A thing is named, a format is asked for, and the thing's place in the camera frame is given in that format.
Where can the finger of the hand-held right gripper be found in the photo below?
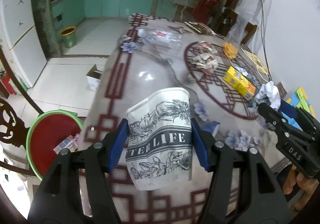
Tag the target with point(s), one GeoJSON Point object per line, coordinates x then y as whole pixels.
{"type": "Point", "coordinates": [272, 120]}
{"type": "Point", "coordinates": [306, 121]}

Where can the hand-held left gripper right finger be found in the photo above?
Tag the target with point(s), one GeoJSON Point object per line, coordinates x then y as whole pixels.
{"type": "Point", "coordinates": [200, 149]}

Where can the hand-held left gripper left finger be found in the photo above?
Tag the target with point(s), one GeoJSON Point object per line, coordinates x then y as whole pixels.
{"type": "Point", "coordinates": [120, 144]}

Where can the floral paper cup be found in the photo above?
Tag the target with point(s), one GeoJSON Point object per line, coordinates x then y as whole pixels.
{"type": "Point", "coordinates": [160, 134]}

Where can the red basin green rim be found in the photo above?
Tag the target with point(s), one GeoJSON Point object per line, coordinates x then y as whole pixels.
{"type": "Point", "coordinates": [52, 134]}

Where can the white brown paper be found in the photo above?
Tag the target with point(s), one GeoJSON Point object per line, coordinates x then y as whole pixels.
{"type": "Point", "coordinates": [206, 62]}

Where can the reddish printed paper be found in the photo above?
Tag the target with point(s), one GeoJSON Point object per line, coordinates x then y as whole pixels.
{"type": "Point", "coordinates": [207, 47]}

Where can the clear plastic bottle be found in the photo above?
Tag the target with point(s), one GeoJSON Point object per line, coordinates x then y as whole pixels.
{"type": "Point", "coordinates": [160, 38]}

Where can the green yellow trash bin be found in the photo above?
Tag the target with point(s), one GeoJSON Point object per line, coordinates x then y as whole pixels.
{"type": "Point", "coordinates": [68, 37]}

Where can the person's right hand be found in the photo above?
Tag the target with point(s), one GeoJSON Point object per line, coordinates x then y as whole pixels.
{"type": "Point", "coordinates": [288, 181]}

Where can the small blue wrapper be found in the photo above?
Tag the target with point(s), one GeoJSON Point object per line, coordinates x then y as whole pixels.
{"type": "Point", "coordinates": [211, 127]}

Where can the small wooden box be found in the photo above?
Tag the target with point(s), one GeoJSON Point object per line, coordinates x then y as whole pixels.
{"type": "Point", "coordinates": [278, 87]}

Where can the yellow tissue box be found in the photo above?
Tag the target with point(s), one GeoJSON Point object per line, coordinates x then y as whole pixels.
{"type": "Point", "coordinates": [238, 82]}

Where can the pink blue packets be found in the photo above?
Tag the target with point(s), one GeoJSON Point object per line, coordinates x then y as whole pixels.
{"type": "Point", "coordinates": [66, 145]}

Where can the yellow book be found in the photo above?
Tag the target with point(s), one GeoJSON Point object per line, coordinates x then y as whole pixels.
{"type": "Point", "coordinates": [260, 63]}

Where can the blue white packet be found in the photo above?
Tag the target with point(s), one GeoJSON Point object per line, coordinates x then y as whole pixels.
{"type": "Point", "coordinates": [241, 71]}

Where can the cardboard box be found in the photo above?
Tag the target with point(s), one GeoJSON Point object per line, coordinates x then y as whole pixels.
{"type": "Point", "coordinates": [93, 78]}

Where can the clear bag yellow snacks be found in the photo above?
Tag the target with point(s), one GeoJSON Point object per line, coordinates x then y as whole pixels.
{"type": "Point", "coordinates": [233, 38]}

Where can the plain wooden chair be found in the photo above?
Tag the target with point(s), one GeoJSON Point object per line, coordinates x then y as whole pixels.
{"type": "Point", "coordinates": [240, 23]}

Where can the carved wooden chair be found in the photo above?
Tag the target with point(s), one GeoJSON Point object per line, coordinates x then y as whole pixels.
{"type": "Point", "coordinates": [8, 126]}

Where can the brown packet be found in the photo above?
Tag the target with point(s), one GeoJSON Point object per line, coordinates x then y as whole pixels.
{"type": "Point", "coordinates": [200, 27]}

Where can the scissors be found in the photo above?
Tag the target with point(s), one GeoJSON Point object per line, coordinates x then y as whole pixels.
{"type": "Point", "coordinates": [177, 29]}

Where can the teal kitchen cabinets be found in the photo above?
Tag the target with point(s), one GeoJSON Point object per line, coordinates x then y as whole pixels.
{"type": "Point", "coordinates": [105, 2]}

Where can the white refrigerator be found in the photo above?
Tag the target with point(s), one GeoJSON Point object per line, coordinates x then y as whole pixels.
{"type": "Point", "coordinates": [17, 26]}

